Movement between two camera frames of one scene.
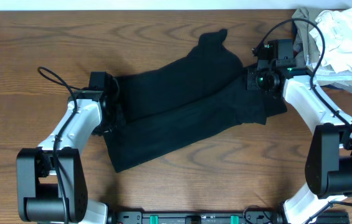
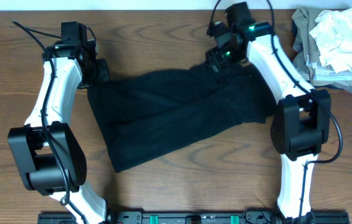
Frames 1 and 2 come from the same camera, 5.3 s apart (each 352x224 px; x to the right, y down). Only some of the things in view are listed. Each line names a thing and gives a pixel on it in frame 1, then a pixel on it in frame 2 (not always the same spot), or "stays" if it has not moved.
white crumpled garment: x=348 y=43 stays
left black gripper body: x=117 y=119 -> x=98 y=73
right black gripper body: x=255 y=79 -> x=222 y=56
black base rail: x=206 y=217 stays
